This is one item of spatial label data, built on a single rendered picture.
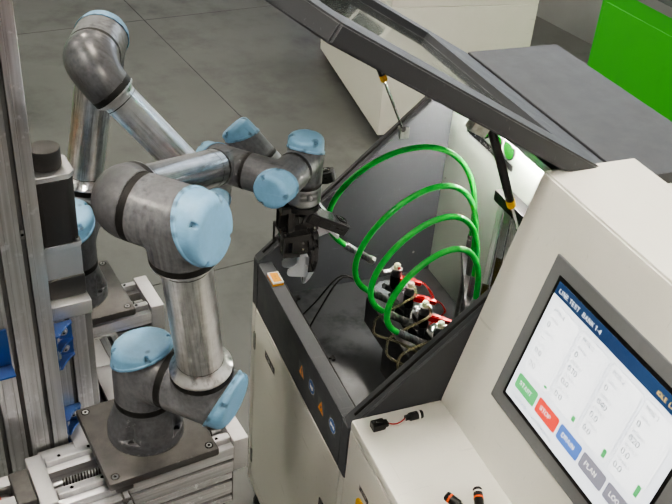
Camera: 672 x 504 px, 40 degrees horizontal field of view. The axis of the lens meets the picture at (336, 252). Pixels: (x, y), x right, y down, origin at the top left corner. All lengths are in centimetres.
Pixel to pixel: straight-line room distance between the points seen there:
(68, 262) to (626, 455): 110
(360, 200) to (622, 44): 282
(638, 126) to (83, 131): 127
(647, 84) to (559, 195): 321
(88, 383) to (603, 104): 136
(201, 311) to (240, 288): 249
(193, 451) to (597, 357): 79
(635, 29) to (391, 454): 346
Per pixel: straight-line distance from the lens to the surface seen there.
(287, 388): 245
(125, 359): 173
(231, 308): 390
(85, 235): 213
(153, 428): 183
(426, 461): 196
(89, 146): 217
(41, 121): 546
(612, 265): 169
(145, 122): 198
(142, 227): 141
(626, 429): 167
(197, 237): 138
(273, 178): 173
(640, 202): 181
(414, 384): 203
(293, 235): 191
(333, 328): 249
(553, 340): 179
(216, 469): 198
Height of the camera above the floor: 239
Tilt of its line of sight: 34 degrees down
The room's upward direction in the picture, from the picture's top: 5 degrees clockwise
